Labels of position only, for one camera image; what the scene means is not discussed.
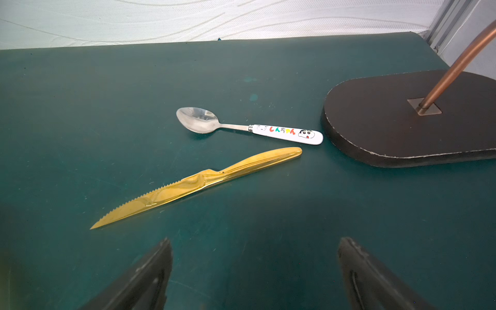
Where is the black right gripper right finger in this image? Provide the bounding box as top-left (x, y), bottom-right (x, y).
top-left (338, 237), bottom-right (435, 310)

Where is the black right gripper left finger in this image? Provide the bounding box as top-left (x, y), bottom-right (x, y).
top-left (80, 238), bottom-right (173, 309)

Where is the copper hook stand pole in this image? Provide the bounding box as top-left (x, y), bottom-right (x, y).
top-left (416, 21), bottom-right (495, 116)

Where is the dark oval stand base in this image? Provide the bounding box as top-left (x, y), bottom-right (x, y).
top-left (322, 70), bottom-right (495, 168)

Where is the spoon with white cartoon handle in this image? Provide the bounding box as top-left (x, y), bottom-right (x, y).
top-left (176, 107), bottom-right (324, 145)

